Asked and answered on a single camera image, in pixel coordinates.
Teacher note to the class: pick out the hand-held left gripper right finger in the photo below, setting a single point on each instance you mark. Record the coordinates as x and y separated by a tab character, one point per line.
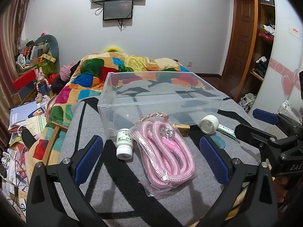
214	159

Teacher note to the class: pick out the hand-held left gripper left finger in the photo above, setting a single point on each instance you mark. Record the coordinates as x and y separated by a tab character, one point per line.
88	157

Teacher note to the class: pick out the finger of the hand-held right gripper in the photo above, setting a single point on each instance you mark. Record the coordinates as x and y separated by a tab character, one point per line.
251	133
265	117

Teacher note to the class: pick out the person's right hand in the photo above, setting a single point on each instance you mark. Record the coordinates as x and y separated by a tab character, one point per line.
281	191

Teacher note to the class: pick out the teal round lid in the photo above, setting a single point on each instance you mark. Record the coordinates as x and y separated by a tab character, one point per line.
217	142

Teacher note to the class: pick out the white bag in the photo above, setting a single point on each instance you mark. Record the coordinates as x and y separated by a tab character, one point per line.
248	101

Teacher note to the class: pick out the green white slim carton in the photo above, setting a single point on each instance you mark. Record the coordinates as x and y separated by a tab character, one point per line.
227	131

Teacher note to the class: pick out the white tape roll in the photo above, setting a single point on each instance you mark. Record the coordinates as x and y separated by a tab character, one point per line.
209	124

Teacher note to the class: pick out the white pill bottle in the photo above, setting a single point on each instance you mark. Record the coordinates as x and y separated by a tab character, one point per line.
124	144

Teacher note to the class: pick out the wooden mallet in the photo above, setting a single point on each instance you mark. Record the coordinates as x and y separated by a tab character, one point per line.
53	141

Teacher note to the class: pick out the small wooden block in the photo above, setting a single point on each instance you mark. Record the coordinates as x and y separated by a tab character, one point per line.
182	130

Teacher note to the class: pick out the wooden wardrobe shelf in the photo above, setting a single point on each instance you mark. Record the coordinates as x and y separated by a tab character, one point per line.
262	52

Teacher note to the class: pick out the mirror door with pink hearts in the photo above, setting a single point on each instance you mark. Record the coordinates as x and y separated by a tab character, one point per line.
284	52

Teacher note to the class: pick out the pile of papers and books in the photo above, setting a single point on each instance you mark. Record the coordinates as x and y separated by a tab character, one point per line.
16	151

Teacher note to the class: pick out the clear plastic storage box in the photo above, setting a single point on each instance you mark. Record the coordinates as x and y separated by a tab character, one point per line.
165	99

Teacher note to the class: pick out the brown wooden door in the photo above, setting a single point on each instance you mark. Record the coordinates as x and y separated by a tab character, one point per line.
241	42

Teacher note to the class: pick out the blue white booklet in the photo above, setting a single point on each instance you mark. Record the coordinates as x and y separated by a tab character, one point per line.
22	113

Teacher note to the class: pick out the dark clothes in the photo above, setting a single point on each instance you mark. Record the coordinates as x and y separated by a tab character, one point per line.
58	84

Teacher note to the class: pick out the colourful patchwork blanket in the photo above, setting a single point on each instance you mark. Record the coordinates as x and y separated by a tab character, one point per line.
94	75

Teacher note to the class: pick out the pink knit hat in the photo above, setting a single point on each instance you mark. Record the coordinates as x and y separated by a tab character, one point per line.
66	72

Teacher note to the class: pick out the pink bunny figure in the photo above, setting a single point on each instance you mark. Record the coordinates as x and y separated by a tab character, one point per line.
42	81

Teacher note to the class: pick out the red box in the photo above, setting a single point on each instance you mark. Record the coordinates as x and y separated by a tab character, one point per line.
23	79

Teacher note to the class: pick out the yellow plush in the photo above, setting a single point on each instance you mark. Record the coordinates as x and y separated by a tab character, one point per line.
113	49

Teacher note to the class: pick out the patterned curtain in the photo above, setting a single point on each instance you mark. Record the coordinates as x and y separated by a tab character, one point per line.
11	40

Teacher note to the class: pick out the wall socket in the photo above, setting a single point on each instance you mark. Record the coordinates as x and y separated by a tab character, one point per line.
189	63

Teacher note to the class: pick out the small wall monitor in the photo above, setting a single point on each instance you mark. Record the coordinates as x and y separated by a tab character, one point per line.
117	10

